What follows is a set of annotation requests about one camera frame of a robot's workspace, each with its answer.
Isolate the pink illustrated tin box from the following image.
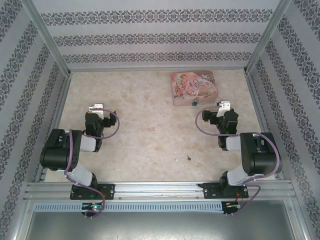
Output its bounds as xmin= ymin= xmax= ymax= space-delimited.
xmin=170 ymin=70 xmax=221 ymax=107

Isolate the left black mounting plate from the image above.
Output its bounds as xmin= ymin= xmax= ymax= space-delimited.
xmin=69 ymin=183 xmax=116 ymax=201

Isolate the black mounting plate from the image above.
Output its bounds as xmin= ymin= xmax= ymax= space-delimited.
xmin=69 ymin=183 xmax=116 ymax=201
xmin=197 ymin=182 xmax=250 ymax=200

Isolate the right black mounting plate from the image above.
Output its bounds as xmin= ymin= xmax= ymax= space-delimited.
xmin=197 ymin=182 xmax=250 ymax=200

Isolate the circuit board with green light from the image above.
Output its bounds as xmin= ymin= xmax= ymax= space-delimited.
xmin=80 ymin=202 xmax=105 ymax=214

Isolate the circuit board with black connectors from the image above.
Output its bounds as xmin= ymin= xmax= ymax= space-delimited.
xmin=221 ymin=200 xmax=241 ymax=217

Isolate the grey metal sheet panel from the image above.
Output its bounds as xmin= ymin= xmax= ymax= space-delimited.
xmin=14 ymin=199 xmax=307 ymax=240

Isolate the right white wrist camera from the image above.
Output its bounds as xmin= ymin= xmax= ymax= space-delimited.
xmin=216 ymin=99 xmax=232 ymax=118

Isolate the aluminium side rail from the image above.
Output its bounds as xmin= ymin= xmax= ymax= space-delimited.
xmin=34 ymin=72 xmax=74 ymax=183
xmin=243 ymin=70 xmax=285 ymax=180

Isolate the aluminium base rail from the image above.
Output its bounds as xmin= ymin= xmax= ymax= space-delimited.
xmin=23 ymin=180 xmax=297 ymax=201

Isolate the aluminium frame post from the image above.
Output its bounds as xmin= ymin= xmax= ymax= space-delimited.
xmin=243 ymin=0 xmax=293 ymax=74
xmin=19 ymin=0 xmax=74 ymax=77

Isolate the grey slotted cable duct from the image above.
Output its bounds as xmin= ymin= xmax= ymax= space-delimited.
xmin=33 ymin=201 xmax=224 ymax=214

